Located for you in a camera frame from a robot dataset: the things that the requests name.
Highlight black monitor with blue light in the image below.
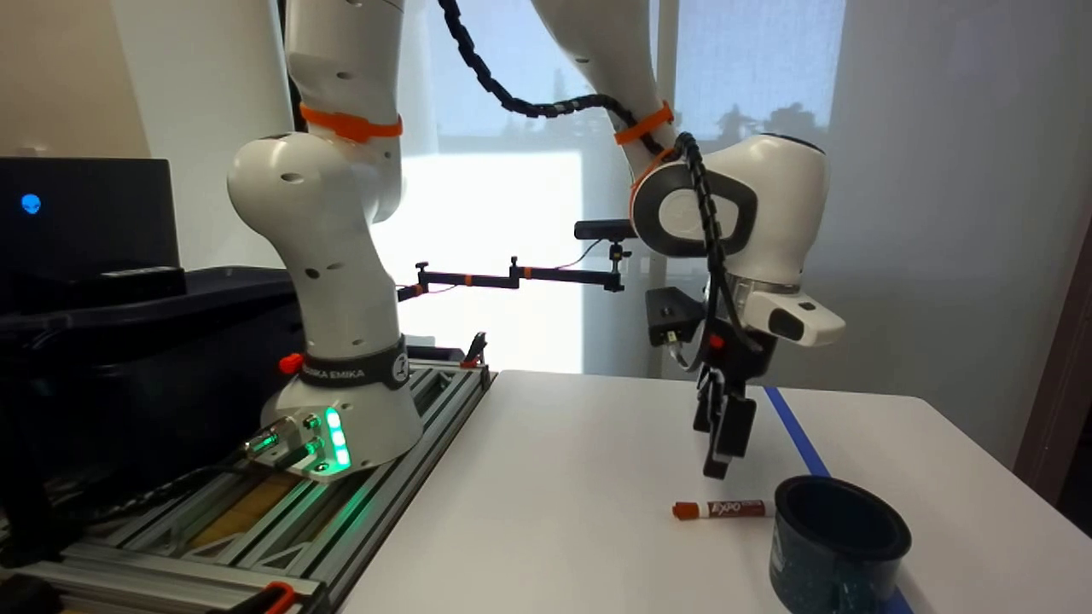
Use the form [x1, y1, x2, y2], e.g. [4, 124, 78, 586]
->
[0, 152, 185, 302]

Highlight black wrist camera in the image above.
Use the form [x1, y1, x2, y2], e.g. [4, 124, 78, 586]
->
[645, 283, 705, 352]

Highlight black storage bin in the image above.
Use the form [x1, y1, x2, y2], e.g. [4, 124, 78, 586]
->
[0, 266, 307, 564]

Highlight dark teal mug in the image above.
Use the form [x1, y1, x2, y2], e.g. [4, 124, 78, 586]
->
[769, 474, 918, 614]

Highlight black red rail clamp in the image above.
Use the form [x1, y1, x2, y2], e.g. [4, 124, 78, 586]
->
[456, 326, 496, 375]
[260, 575, 334, 614]

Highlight black base cable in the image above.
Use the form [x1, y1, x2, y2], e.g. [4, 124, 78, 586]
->
[62, 451, 288, 533]

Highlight black rod arm red joints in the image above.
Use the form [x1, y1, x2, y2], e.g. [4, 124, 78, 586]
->
[391, 257, 627, 306]

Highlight long blue tape strip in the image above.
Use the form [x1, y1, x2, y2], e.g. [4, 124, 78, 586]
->
[760, 382, 918, 614]

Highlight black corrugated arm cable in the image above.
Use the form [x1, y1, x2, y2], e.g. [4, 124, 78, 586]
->
[432, 0, 753, 354]

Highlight small black camera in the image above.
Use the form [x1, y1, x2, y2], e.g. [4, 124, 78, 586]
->
[570, 216, 637, 245]

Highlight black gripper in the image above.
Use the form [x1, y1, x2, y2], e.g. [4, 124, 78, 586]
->
[694, 332, 782, 482]

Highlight marker with orange cap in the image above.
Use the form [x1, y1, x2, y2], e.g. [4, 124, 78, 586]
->
[668, 493, 769, 526]

